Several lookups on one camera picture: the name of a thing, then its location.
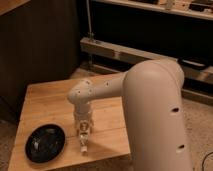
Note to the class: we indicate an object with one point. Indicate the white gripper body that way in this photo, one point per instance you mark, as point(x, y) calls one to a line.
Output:
point(84, 116)

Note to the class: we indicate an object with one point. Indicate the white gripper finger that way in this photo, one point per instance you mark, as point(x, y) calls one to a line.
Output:
point(91, 125)
point(77, 126)

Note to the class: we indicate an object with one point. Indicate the clear plastic bottle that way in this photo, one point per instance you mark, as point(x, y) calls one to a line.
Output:
point(83, 134)

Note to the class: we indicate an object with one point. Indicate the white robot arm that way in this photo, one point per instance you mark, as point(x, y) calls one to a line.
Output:
point(152, 105)

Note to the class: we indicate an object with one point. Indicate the black ceramic bowl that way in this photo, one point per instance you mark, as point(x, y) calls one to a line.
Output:
point(45, 143)

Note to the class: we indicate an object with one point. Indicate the wooden table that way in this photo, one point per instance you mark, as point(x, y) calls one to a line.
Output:
point(46, 103)

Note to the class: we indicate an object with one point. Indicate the metal pole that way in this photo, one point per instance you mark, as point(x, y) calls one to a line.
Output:
point(90, 31)

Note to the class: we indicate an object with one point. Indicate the wooden shelf beam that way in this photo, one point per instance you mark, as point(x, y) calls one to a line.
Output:
point(192, 70)

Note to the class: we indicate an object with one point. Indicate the upper wooden shelf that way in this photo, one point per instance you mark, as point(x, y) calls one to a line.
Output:
point(157, 8)

